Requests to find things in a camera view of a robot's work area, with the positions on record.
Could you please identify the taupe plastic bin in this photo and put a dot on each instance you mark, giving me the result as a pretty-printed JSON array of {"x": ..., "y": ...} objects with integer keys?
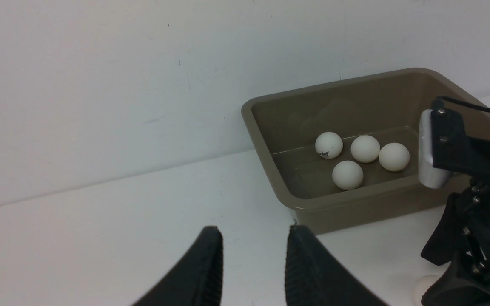
[{"x": 284, "y": 127}]

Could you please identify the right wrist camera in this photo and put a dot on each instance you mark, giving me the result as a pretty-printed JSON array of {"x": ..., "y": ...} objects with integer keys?
[{"x": 442, "y": 144}]

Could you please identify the white ball with red logo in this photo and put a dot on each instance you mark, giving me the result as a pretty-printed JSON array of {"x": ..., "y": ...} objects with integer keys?
[{"x": 421, "y": 287}]

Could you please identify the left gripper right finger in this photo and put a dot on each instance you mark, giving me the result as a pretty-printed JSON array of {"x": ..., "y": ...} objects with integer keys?
[{"x": 313, "y": 277}]

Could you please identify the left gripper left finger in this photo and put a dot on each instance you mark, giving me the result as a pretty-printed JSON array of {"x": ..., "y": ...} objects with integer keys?
[{"x": 196, "y": 279}]

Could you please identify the white ball with side logo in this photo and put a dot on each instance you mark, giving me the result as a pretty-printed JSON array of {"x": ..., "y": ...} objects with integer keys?
[{"x": 347, "y": 175}]

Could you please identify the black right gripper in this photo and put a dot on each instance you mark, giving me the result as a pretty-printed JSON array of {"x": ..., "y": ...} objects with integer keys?
[{"x": 466, "y": 281}]

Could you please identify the white ping-pong ball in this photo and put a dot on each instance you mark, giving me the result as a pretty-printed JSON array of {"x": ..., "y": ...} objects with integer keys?
[
  {"x": 394, "y": 157},
  {"x": 328, "y": 145},
  {"x": 365, "y": 149}
]

